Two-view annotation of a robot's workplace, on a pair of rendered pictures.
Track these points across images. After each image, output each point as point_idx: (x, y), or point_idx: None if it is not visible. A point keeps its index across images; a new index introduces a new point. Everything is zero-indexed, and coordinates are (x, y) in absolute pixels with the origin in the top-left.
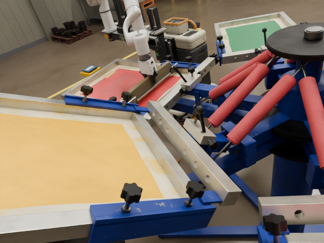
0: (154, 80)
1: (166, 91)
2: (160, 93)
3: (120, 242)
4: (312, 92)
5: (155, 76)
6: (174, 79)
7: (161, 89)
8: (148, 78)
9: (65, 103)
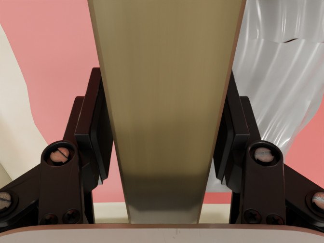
0: (67, 128)
1: (9, 50)
2: (40, 11)
3: None
4: None
5: (1, 193)
6: (104, 182)
7: (89, 72)
8: (114, 131)
9: None
